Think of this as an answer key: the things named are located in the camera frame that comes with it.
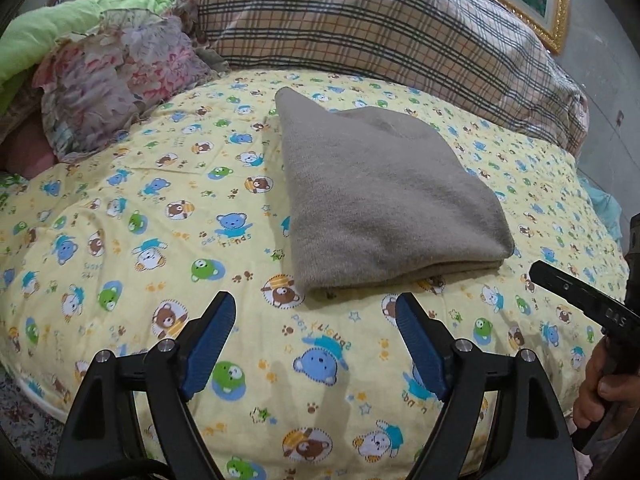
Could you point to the beige knit sweater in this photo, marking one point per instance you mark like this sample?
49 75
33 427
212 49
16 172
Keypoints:
378 197

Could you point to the person's right hand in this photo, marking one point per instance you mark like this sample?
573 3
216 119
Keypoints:
598 387

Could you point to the plaid beige blanket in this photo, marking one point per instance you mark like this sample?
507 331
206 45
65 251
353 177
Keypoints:
474 54

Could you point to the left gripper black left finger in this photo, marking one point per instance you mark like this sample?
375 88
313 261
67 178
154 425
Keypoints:
130 417

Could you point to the floral ruffled pillow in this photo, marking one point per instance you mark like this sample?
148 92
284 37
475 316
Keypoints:
97 84

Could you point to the yellow bear print quilt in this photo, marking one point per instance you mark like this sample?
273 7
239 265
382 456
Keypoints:
123 249

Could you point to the green blanket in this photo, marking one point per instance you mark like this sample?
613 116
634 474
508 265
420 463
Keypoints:
31 35

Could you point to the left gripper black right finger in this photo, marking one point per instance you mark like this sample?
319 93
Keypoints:
527 436

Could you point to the teal cloth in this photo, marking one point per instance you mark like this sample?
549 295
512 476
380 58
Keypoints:
606 208

